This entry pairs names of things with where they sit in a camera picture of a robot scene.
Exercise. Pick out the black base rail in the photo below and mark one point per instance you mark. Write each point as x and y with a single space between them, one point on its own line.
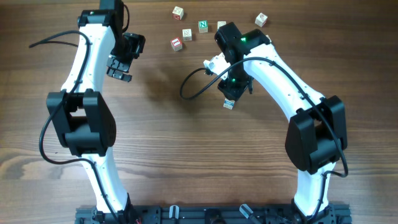
276 213

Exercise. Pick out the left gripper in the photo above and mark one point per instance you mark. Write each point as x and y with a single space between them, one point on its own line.
138 42

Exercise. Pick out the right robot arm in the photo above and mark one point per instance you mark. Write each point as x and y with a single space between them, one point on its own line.
316 136

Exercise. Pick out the blue sided picture block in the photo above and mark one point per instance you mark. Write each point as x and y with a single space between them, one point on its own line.
220 24

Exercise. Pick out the red six block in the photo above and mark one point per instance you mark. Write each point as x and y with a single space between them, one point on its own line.
177 13

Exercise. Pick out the far right picture block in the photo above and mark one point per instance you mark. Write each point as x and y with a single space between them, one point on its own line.
261 19

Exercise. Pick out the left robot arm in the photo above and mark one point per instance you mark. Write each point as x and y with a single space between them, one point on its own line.
81 118

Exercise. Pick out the green N block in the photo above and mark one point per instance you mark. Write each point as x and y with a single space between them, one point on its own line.
203 26

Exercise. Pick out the red I block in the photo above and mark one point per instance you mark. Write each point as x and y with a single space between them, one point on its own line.
176 44

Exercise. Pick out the white picture block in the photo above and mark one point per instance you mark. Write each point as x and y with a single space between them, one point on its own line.
187 35

